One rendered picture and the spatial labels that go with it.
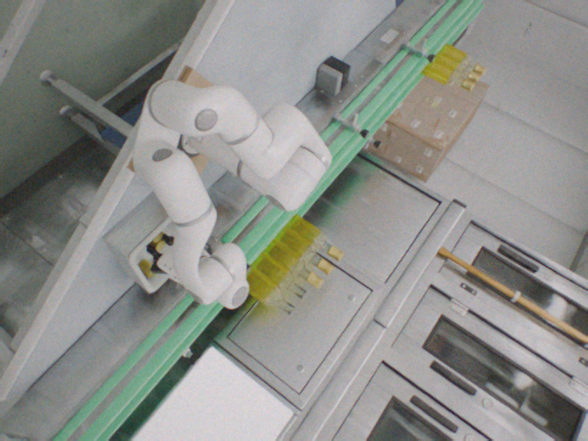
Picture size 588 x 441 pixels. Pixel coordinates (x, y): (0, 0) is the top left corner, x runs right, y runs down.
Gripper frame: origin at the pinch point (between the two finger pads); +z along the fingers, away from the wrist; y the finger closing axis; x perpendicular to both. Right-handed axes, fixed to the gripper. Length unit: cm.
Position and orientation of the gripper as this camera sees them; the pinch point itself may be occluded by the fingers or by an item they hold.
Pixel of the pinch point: (157, 244)
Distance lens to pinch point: 121.4
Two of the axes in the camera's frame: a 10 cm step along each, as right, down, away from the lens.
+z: -7.9, -3.8, 4.8
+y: 6.0, -6.7, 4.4
